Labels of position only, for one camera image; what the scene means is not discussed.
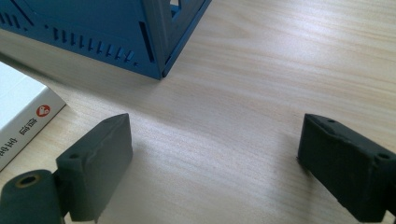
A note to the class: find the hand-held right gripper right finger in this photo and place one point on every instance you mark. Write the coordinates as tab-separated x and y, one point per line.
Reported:
345	165

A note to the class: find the blue plastic file rack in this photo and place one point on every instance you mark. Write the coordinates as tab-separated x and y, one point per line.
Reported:
93	18

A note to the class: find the white book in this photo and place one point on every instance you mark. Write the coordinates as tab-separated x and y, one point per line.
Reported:
18	102

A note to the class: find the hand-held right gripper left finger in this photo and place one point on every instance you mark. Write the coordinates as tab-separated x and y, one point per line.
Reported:
96	161

